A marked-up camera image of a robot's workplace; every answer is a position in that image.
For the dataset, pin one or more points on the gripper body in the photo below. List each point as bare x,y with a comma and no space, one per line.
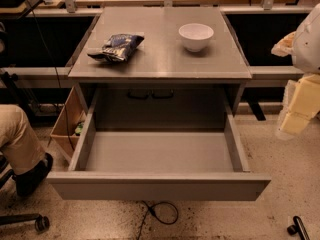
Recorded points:
307,47

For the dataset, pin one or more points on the blue chip bag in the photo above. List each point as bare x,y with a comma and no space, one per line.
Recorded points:
117,49

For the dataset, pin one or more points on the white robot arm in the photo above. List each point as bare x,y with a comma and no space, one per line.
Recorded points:
303,45

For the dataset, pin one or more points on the grey open top drawer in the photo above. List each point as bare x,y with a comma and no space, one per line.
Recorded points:
172,144

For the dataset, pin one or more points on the black caster right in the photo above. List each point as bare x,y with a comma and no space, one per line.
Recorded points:
298,228

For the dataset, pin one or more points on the white bowl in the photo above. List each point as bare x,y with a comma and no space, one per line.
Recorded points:
195,36

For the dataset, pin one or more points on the grey cabinet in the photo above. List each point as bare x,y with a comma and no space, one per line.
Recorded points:
163,86

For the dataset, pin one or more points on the green object in box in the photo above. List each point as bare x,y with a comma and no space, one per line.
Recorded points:
78,129

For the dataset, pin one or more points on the cardboard box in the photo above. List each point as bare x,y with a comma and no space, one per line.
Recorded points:
63,133

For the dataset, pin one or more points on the person leg beige trousers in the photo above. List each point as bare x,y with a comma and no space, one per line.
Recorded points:
18,141

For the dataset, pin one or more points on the black office chair base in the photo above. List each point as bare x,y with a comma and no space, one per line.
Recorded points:
41,222

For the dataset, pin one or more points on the black shoe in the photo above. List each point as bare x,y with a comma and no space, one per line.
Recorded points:
27,183

